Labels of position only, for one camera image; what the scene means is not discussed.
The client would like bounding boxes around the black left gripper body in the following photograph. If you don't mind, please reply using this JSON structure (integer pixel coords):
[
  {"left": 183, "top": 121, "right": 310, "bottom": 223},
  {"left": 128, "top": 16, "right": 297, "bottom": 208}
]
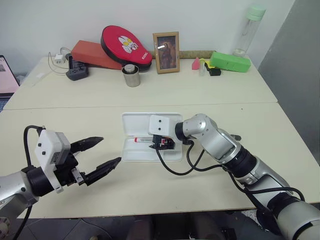
[{"left": 53, "top": 149, "right": 88, "bottom": 188}]

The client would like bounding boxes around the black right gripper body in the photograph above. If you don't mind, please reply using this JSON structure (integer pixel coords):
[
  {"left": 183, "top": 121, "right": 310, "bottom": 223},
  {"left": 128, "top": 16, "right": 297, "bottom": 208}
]
[{"left": 155, "top": 134, "right": 177, "bottom": 151}]

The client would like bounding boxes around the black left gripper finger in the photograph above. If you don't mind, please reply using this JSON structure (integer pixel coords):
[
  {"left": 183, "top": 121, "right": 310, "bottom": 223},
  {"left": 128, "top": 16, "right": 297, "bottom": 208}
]
[
  {"left": 70, "top": 136, "right": 105, "bottom": 154},
  {"left": 83, "top": 156, "right": 123, "bottom": 187}
]

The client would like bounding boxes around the red capped marker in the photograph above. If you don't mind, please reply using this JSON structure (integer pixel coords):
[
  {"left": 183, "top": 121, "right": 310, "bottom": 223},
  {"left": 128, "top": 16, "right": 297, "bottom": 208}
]
[{"left": 133, "top": 136, "right": 154, "bottom": 145}]

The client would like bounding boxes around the white plastic pencil case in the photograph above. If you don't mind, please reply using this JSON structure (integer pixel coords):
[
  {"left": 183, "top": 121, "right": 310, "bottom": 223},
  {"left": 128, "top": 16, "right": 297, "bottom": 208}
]
[{"left": 121, "top": 112, "right": 185, "bottom": 163}]

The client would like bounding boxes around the red paddle case with cartoon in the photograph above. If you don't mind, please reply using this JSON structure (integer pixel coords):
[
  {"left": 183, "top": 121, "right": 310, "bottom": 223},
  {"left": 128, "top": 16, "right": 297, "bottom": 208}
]
[{"left": 100, "top": 24, "right": 154, "bottom": 74}]

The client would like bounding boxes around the round metal tin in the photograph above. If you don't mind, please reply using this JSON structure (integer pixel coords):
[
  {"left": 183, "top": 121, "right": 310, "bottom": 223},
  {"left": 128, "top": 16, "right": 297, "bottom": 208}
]
[{"left": 121, "top": 63, "right": 141, "bottom": 88}]

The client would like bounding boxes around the dark grey power strip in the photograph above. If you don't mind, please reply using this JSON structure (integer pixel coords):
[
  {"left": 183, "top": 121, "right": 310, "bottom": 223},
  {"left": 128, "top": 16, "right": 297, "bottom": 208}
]
[{"left": 65, "top": 55, "right": 90, "bottom": 82}]

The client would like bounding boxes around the small pink object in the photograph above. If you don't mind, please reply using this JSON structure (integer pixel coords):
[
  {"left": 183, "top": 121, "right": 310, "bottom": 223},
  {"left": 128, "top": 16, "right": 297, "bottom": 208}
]
[{"left": 191, "top": 57, "right": 202, "bottom": 71}]

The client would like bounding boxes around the small black box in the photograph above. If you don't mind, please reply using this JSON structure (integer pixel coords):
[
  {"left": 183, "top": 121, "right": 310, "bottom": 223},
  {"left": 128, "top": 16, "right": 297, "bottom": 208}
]
[{"left": 204, "top": 62, "right": 222, "bottom": 77}]

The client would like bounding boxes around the yellow strip object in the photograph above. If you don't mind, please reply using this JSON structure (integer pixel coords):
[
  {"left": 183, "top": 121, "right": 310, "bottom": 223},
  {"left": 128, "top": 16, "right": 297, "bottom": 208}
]
[{"left": 199, "top": 57, "right": 216, "bottom": 69}]

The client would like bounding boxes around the red cardboard box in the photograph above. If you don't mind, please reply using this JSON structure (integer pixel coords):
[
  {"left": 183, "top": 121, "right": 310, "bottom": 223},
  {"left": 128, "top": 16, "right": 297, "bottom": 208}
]
[{"left": 70, "top": 39, "right": 124, "bottom": 72}]

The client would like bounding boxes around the green rectangular box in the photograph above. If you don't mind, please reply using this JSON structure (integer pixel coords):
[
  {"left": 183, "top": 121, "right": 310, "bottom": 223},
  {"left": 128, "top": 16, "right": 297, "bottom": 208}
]
[{"left": 209, "top": 50, "right": 252, "bottom": 74}]

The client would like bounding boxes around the open laptop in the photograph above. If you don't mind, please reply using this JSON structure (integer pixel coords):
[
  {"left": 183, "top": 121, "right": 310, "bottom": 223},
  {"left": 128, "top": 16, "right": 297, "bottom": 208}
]
[{"left": 0, "top": 54, "right": 21, "bottom": 113}]

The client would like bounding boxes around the clear bottle with green lid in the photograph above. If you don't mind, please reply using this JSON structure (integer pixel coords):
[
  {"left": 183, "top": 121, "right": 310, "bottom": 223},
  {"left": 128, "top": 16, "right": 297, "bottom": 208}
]
[{"left": 232, "top": 5, "right": 267, "bottom": 58}]

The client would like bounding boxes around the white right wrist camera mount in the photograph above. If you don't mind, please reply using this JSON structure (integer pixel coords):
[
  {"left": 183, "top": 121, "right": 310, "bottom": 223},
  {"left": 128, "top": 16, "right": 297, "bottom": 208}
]
[{"left": 148, "top": 114, "right": 179, "bottom": 137}]

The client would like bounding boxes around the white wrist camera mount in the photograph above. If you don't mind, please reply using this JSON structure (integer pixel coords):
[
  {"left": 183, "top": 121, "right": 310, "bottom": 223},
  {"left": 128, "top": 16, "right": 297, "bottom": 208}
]
[
  {"left": 34, "top": 129, "right": 72, "bottom": 194},
  {"left": 148, "top": 114, "right": 179, "bottom": 137}
]

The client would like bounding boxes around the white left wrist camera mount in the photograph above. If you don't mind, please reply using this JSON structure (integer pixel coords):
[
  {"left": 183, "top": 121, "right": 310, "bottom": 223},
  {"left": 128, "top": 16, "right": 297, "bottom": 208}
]
[{"left": 34, "top": 129, "right": 72, "bottom": 194}]

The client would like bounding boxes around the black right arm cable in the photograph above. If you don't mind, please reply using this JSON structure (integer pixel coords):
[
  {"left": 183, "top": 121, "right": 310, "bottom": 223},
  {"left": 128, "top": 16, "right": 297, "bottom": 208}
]
[{"left": 154, "top": 139, "right": 307, "bottom": 213}]

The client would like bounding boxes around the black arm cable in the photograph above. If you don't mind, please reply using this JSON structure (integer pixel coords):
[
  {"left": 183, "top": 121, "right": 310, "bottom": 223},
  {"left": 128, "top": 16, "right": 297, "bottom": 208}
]
[
  {"left": 154, "top": 139, "right": 307, "bottom": 213},
  {"left": 14, "top": 124, "right": 46, "bottom": 240}
]

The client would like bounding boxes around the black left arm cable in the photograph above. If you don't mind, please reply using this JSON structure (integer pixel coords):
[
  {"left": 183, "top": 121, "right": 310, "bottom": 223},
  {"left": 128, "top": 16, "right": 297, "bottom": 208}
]
[{"left": 14, "top": 124, "right": 46, "bottom": 240}]

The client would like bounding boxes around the wooden picture frame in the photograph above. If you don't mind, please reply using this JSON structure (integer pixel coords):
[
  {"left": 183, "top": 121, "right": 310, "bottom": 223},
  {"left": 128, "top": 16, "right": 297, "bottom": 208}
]
[{"left": 152, "top": 31, "right": 182, "bottom": 75}]

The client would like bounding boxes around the thin white cable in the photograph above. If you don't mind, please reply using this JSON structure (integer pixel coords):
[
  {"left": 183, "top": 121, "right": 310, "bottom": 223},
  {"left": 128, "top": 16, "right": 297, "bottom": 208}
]
[{"left": 47, "top": 46, "right": 73, "bottom": 76}]

